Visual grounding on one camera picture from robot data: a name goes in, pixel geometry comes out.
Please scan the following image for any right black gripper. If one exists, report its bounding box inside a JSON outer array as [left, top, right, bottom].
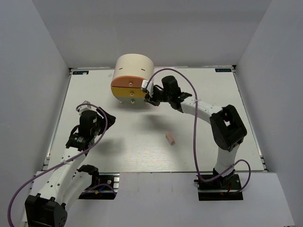
[[144, 87, 172, 106]]

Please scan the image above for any yellow drawer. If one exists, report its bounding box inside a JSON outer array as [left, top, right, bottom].
[[111, 87, 145, 98]]

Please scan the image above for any orange drawer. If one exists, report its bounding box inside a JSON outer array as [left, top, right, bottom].
[[111, 76, 144, 88]]

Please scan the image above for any pink eraser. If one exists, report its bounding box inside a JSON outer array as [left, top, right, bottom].
[[165, 131, 175, 146]]

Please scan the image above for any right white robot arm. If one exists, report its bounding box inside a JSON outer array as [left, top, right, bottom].
[[141, 76, 247, 189]]

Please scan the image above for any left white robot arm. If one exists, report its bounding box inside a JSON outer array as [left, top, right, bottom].
[[25, 106, 116, 227]]

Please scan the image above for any cream round drawer organizer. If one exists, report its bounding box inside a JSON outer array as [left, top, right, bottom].
[[111, 53, 155, 95]]

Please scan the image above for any left blue label sticker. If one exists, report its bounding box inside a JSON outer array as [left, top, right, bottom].
[[72, 70, 89, 75]]

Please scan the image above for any blue label sticker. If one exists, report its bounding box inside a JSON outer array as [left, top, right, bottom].
[[215, 68, 232, 72], [72, 70, 89, 75]]

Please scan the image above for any right blue label sticker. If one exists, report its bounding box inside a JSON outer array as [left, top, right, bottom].
[[215, 68, 232, 72]]

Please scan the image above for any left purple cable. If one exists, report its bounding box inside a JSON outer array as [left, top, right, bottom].
[[7, 104, 118, 227]]

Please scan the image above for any purple cable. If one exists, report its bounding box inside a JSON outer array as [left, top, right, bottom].
[[146, 68, 251, 193], [7, 104, 118, 227]]

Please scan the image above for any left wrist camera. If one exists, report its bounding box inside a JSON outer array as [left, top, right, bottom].
[[76, 100, 92, 115]]

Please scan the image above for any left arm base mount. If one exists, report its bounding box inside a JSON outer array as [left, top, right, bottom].
[[79, 173, 120, 200]]

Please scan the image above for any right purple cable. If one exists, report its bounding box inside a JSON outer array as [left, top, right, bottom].
[[146, 68, 251, 193]]

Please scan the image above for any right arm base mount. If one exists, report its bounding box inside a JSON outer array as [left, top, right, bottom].
[[194, 174, 243, 201]]

